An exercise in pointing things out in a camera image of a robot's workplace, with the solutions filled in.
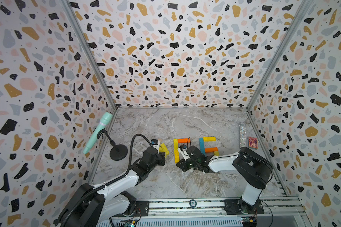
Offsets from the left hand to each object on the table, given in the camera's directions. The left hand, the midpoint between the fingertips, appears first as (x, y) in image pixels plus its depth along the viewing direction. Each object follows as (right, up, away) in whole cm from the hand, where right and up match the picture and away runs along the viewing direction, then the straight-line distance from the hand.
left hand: (168, 152), depth 86 cm
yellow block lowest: (+4, +2, +11) cm, 12 cm away
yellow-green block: (+32, -3, +9) cm, 33 cm away
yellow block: (+5, -3, +6) cm, 9 cm away
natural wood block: (-7, +5, +15) cm, 17 cm away
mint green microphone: (-31, +18, -16) cm, 39 cm away
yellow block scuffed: (+28, +6, +16) cm, 33 cm away
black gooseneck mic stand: (-33, -1, +7) cm, 34 cm away
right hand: (+7, -8, +3) cm, 11 cm away
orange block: (+10, +5, +14) cm, 18 cm away
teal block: (+23, +2, +14) cm, 27 cm away
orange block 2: (+29, 0, +12) cm, 31 cm away
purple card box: (+59, +4, +14) cm, 60 cm away
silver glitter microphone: (+52, +9, +16) cm, 56 cm away
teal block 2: (+23, -1, +9) cm, 24 cm away
